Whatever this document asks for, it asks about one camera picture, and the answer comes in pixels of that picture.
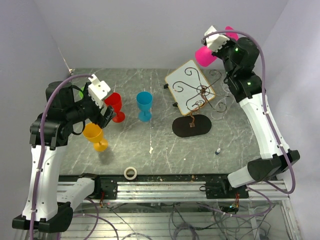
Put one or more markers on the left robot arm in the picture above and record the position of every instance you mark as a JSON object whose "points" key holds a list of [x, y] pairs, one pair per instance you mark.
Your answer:
{"points": [[44, 210]]}

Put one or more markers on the small white blue cap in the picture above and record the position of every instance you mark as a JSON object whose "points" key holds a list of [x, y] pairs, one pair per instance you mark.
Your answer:
{"points": [[217, 152]]}

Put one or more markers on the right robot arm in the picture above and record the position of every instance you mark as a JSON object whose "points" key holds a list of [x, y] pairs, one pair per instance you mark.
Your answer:
{"points": [[239, 57]]}

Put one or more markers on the red plastic wine glass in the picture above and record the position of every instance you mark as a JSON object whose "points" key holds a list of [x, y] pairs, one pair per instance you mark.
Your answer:
{"points": [[115, 101]]}

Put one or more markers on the orange plastic wine glass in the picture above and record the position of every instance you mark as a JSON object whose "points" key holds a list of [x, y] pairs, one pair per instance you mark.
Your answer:
{"points": [[94, 134]]}

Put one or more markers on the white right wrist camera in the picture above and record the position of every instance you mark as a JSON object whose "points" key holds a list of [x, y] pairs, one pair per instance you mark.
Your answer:
{"points": [[216, 41]]}

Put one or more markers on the copper wire wine glass rack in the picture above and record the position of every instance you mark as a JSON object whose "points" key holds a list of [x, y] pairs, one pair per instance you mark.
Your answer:
{"points": [[194, 124]]}

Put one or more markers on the aluminium front mounting rail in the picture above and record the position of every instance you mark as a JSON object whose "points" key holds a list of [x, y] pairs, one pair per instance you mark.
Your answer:
{"points": [[182, 188]]}

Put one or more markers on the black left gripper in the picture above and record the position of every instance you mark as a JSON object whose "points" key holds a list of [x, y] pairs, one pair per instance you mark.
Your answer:
{"points": [[98, 118]]}

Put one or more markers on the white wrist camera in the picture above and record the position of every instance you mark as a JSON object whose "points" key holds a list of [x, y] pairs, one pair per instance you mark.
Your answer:
{"points": [[98, 90], [216, 41]]}

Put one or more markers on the blue plastic wine glass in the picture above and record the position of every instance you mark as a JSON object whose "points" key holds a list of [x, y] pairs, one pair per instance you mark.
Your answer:
{"points": [[144, 101]]}

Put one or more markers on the green plastic wine glass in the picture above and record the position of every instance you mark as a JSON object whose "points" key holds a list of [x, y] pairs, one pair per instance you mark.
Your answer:
{"points": [[81, 92]]}

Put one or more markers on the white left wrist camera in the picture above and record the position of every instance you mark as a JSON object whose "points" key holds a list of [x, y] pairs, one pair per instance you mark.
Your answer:
{"points": [[98, 90]]}

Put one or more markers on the masking tape roll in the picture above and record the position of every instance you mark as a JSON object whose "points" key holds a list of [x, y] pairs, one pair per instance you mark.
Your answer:
{"points": [[130, 173]]}

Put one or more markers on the yellow framed whiteboard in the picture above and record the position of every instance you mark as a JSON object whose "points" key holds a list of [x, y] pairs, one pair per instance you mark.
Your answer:
{"points": [[186, 84]]}

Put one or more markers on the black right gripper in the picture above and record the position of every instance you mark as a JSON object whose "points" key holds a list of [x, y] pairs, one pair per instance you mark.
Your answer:
{"points": [[228, 43]]}

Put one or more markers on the pink plastic wine glass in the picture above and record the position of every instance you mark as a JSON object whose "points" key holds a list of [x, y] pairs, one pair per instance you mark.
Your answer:
{"points": [[204, 55]]}

